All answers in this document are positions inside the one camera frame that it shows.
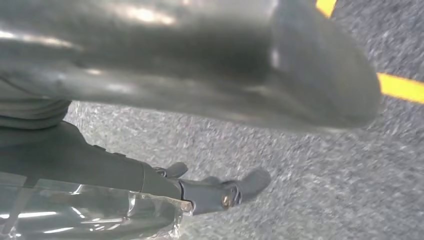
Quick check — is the yellow floor tape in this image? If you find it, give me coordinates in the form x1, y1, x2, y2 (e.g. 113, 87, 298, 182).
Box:
316, 0, 424, 105

